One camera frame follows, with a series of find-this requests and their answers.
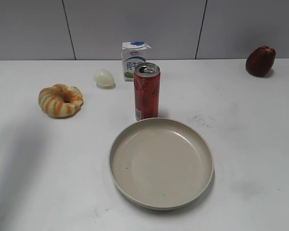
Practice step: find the red cola can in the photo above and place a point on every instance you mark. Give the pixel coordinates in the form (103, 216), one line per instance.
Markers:
(146, 90)

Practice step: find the beige round plate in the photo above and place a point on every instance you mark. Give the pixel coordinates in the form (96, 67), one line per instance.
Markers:
(160, 164)

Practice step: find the white egg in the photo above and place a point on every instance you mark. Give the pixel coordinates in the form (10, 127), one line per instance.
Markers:
(103, 78)

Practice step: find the white blue milk carton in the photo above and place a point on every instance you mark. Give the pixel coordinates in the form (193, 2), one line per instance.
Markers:
(132, 54)

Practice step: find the orange striped bagel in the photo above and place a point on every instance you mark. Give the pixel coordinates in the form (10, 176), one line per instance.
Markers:
(60, 100)

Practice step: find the dark red avocado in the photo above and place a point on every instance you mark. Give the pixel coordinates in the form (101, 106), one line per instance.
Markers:
(260, 61)

